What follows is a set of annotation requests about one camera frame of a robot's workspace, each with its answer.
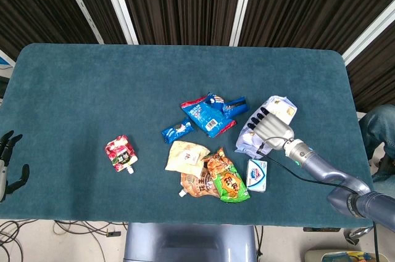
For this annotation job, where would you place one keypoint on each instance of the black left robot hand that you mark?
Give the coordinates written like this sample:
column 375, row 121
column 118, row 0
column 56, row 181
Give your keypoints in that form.
column 7, row 148

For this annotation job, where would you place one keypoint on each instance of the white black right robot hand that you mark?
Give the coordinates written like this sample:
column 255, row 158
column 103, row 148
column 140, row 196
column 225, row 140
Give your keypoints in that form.
column 273, row 129

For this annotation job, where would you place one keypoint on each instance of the white tissue pack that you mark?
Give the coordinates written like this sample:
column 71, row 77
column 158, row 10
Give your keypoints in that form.
column 284, row 108

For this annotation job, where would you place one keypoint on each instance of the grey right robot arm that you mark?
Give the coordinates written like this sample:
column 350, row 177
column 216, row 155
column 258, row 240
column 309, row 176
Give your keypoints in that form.
column 327, row 172

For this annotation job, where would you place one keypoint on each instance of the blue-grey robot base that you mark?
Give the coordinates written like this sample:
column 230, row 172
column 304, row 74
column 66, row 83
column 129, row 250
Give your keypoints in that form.
column 191, row 242

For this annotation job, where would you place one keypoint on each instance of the dark blue box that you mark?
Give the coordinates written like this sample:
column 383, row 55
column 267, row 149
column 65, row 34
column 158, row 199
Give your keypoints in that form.
column 236, row 105

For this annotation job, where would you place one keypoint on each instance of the small white soap box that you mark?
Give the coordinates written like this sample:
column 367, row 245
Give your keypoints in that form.
column 257, row 175

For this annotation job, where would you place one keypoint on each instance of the blue striped small packet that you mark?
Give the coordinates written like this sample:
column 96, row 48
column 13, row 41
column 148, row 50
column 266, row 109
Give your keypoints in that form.
column 214, row 100

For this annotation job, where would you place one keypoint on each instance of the blue red snack bag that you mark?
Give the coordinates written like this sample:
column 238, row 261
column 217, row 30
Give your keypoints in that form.
column 206, row 117

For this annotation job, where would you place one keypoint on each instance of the green orange snack bag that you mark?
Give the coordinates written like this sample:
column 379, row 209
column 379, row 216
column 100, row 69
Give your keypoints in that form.
column 226, row 178

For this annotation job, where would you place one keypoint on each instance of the blue white board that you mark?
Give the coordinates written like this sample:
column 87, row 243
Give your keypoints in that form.
column 4, row 61

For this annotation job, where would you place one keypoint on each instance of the beige snack packet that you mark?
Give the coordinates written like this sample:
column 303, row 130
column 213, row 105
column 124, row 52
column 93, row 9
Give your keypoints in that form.
column 185, row 157

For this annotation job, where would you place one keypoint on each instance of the brown spout pouch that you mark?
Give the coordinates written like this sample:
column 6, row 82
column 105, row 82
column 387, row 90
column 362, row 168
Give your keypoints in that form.
column 197, row 185

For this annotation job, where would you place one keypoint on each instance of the teal tablecloth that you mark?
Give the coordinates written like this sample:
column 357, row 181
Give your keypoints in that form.
column 92, row 104

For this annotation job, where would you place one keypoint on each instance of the small blue cookie packet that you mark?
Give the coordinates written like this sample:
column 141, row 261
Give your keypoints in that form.
column 176, row 130

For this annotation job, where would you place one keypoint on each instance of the person's jeans leg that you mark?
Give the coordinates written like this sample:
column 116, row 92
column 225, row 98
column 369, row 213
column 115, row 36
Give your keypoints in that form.
column 378, row 126

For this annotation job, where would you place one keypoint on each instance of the red spout pouch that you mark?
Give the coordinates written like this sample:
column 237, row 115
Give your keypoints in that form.
column 120, row 152

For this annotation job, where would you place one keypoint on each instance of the chrome chair caster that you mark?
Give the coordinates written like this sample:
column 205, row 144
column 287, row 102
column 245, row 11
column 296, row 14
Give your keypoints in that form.
column 355, row 235

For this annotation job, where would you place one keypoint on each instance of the white window frame bar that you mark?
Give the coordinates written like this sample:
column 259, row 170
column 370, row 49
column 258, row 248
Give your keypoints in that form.
column 118, row 3
column 80, row 3
column 242, row 6
column 367, row 37

